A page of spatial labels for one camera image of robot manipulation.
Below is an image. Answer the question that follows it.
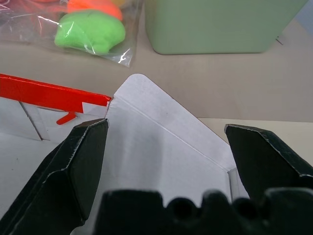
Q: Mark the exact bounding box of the pale green plastic bin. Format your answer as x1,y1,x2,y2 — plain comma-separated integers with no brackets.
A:
144,0,309,55

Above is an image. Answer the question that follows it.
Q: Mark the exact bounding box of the clear plastic bag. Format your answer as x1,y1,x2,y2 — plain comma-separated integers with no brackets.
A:
0,0,145,68

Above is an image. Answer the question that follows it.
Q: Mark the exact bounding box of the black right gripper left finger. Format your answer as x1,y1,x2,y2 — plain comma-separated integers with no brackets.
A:
0,118,109,235

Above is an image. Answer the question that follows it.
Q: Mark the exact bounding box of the red and white cardboard box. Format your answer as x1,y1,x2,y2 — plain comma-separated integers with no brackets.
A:
0,73,250,235

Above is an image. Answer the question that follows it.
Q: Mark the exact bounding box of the orange foam toy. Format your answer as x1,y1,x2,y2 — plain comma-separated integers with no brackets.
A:
67,0,123,22

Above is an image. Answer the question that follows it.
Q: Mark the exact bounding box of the green foam toy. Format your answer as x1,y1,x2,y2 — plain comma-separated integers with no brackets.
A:
54,9,126,54

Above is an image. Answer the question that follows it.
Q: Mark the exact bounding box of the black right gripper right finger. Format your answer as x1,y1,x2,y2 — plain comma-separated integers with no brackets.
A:
224,124,313,203

